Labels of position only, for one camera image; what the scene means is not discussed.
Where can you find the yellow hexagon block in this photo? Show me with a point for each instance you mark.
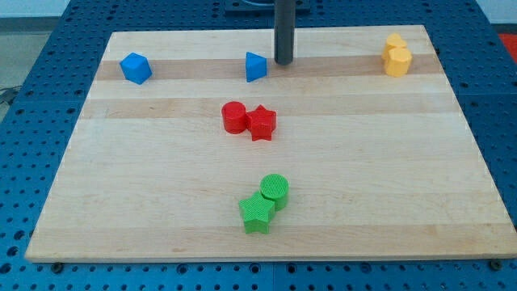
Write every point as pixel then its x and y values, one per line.
pixel 398 62

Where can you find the blue cube block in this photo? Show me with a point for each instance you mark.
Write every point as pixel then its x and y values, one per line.
pixel 136 68

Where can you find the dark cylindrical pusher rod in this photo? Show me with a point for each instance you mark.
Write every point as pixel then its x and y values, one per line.
pixel 284 27

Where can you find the red cylinder block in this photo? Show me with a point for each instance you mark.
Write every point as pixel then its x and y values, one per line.
pixel 234 117

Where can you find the green star block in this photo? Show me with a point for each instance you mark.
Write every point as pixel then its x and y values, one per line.
pixel 256 212

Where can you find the light wooden board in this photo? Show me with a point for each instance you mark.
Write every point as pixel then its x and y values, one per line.
pixel 379 167

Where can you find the red star block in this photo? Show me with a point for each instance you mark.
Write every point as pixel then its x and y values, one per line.
pixel 261 123

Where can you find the green cylinder block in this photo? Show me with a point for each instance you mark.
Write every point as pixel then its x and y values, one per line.
pixel 275 187

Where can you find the yellow heart block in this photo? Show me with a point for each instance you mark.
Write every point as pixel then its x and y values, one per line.
pixel 393 41

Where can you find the blue triangle block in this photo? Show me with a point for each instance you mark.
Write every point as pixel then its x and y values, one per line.
pixel 256 67

